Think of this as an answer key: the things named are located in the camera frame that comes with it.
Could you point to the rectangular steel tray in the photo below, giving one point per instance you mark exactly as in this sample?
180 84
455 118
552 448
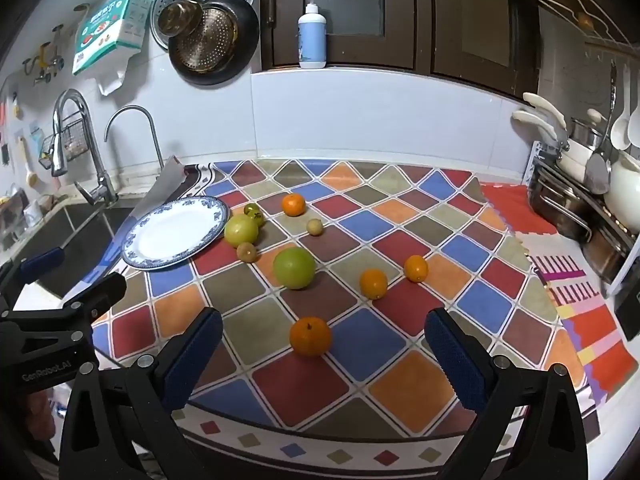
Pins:
557 202
607 252

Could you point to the yellow-green apple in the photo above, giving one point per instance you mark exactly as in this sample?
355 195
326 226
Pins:
241 230

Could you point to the blue white soap dispenser bottle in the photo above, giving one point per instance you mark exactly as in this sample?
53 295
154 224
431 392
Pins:
312 35

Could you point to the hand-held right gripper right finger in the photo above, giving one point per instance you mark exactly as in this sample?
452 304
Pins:
457 360

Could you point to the small copper saucepan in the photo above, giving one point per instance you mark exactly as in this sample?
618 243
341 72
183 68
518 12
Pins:
179 17

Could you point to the white plastic spoon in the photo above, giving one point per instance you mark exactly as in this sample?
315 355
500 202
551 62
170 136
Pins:
621 127

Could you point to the gold perforated colander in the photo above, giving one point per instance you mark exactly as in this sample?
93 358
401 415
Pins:
210 42

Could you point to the blue rimmed white plate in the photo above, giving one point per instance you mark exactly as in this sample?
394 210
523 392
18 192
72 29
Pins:
172 232

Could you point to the small smooth orange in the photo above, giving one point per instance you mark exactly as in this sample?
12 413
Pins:
373 283
416 268

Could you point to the black frying pan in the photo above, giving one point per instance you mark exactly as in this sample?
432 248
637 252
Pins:
240 55

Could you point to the small brown round fruit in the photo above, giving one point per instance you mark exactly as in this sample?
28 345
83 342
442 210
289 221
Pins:
246 251
314 226

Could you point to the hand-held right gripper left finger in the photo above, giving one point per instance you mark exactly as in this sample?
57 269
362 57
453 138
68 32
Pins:
192 355

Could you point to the striped pink orange mat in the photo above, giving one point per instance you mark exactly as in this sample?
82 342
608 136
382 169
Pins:
585 320

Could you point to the steel ladle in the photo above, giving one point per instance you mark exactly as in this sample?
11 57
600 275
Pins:
597 172

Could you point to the yellow dish brush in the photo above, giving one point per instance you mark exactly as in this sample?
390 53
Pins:
29 172

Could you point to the steel kitchen sink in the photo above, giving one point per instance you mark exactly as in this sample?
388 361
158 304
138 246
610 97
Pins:
65 245

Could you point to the chrome pull-down faucet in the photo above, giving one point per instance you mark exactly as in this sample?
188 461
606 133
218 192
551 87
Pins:
72 110

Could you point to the teal white cardboard box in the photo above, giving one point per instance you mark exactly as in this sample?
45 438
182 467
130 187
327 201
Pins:
112 22

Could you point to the steel pot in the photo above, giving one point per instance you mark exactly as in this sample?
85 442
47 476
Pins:
585 132

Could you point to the white dish rack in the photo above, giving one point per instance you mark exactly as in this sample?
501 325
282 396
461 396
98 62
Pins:
534 160

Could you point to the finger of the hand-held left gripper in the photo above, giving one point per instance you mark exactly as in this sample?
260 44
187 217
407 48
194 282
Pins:
95 292
42 262

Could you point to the red mat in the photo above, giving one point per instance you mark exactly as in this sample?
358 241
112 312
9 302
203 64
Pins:
505 202

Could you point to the white plastic sheet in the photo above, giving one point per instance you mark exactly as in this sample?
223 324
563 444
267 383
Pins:
162 185

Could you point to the dark wooden cabinet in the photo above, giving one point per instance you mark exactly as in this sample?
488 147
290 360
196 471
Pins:
435 15

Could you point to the colourful diamond pattern mat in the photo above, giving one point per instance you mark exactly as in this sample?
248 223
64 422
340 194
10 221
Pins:
390 220

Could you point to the thin chrome gooseneck faucet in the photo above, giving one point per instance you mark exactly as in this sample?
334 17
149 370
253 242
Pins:
150 125

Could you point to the orange mandarin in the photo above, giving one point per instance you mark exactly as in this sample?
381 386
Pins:
310 336
293 204

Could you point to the white round pot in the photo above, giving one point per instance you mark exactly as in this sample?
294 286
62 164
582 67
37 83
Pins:
625 187

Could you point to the green apple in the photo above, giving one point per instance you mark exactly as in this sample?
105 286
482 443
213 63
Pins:
294 268

